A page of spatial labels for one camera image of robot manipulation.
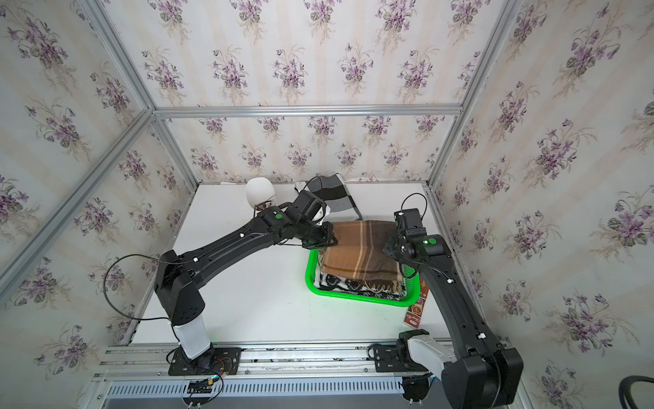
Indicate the aluminium enclosure frame bars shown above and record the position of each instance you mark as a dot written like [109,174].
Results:
[152,115]

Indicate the white mannequin head cup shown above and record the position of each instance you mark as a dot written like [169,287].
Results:
[260,193]

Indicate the brown plaid fringed scarf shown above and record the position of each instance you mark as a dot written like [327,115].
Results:
[358,240]

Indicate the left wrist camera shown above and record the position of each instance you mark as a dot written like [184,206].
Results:
[310,207]

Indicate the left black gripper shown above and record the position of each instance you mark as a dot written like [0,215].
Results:
[325,239]

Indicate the aluminium front rail frame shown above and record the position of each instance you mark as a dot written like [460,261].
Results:
[265,370]

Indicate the smiley houndstooth black white scarf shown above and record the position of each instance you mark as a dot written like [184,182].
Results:
[383,279]

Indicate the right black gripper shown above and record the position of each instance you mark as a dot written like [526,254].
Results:
[388,248]

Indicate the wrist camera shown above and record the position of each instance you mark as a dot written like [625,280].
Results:
[310,207]
[409,223]

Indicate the green plastic basket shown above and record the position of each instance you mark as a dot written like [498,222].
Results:
[412,286]

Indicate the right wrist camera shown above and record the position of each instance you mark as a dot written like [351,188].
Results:
[409,223]

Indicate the grey black checked scarf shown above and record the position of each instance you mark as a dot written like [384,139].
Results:
[333,190]

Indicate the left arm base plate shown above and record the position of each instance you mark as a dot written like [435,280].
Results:
[222,361]

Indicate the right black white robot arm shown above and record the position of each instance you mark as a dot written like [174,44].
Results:
[477,371]

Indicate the small circuit board with wires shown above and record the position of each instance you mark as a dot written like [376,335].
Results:
[203,392]

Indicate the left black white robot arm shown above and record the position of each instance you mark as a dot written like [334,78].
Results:
[180,277]

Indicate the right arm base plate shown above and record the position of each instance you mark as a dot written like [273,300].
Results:
[389,359]

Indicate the right red flat box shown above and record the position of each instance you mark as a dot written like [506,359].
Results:
[413,316]

